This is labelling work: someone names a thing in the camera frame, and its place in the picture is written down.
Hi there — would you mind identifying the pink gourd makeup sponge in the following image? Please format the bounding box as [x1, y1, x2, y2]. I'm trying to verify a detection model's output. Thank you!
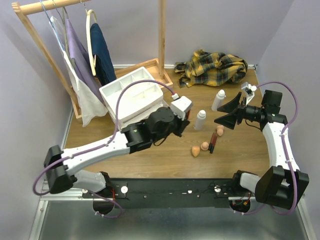
[200, 141, 210, 151]

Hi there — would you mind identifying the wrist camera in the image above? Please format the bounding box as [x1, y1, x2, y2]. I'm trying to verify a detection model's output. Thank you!
[241, 82, 258, 106]
[169, 93, 193, 121]

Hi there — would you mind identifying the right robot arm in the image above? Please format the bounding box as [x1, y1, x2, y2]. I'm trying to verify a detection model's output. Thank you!
[215, 90, 310, 210]

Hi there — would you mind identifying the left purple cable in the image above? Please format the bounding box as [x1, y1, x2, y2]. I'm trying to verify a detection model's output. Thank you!
[33, 79, 179, 196]

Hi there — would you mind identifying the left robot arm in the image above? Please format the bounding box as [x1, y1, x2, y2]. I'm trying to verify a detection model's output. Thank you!
[43, 107, 190, 198]

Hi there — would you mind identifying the white drawer organizer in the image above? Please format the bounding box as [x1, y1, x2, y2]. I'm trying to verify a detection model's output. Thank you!
[99, 67, 168, 130]

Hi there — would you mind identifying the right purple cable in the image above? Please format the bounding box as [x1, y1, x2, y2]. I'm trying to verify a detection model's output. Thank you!
[252, 81, 300, 216]

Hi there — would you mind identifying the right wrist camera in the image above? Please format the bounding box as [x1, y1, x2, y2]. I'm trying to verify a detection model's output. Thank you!
[241, 82, 258, 106]

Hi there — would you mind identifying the cream wooden hanger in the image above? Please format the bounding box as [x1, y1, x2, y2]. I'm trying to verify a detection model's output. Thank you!
[85, 9, 97, 77]

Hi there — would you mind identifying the lavender hanging garment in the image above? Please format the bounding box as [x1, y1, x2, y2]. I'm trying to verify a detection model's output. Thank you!
[65, 19, 104, 103]

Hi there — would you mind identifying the tall white bottle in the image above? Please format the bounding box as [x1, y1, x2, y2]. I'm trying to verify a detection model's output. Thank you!
[211, 89, 226, 112]

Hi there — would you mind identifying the yellow plaid shirt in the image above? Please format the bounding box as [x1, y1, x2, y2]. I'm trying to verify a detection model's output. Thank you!
[174, 49, 249, 88]

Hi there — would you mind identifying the orange teardrop makeup sponge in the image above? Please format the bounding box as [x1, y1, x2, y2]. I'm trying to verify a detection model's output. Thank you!
[191, 146, 201, 158]

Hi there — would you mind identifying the purple cable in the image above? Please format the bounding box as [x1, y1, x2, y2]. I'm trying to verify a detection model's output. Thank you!
[33, 79, 179, 196]
[252, 81, 300, 216]

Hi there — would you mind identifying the navy blue hanging garment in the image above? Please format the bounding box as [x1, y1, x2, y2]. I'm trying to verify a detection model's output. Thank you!
[90, 23, 117, 86]

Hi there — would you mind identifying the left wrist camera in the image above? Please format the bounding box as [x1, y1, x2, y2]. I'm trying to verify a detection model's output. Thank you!
[169, 93, 193, 121]

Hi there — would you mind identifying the white hanging garment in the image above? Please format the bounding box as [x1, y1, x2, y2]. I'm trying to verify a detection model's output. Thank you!
[49, 16, 107, 127]

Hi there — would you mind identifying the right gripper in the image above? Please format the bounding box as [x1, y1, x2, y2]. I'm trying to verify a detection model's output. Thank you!
[214, 92, 265, 130]

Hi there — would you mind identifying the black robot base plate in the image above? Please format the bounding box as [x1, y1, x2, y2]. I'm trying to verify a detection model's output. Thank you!
[99, 177, 256, 210]

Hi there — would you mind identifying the short white bottle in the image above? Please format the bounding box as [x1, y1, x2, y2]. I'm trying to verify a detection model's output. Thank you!
[194, 110, 207, 131]

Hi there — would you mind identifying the red lip gloss pair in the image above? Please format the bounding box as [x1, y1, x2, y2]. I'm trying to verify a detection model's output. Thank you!
[208, 132, 218, 154]

